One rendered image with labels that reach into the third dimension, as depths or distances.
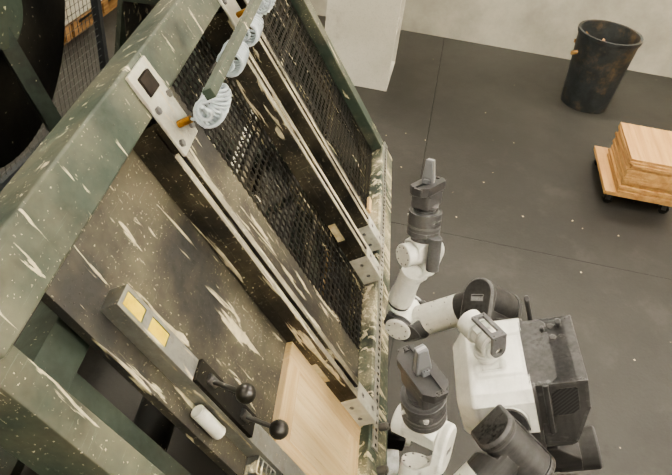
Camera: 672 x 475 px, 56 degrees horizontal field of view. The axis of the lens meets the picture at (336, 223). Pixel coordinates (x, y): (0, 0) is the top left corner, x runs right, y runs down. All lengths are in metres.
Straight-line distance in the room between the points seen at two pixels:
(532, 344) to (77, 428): 1.04
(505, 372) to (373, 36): 4.12
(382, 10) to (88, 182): 4.38
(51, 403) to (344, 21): 4.67
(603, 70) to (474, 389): 4.49
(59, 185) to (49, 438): 0.36
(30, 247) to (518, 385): 1.07
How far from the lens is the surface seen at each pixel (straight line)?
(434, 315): 1.82
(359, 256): 2.25
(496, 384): 1.55
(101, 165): 1.12
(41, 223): 0.98
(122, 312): 1.15
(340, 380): 1.78
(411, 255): 1.68
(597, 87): 5.86
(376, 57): 5.44
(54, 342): 1.13
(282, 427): 1.27
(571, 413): 1.64
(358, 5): 5.31
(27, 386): 0.97
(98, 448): 1.04
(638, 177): 4.71
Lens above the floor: 2.52
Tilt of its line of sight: 39 degrees down
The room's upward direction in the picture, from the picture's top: 8 degrees clockwise
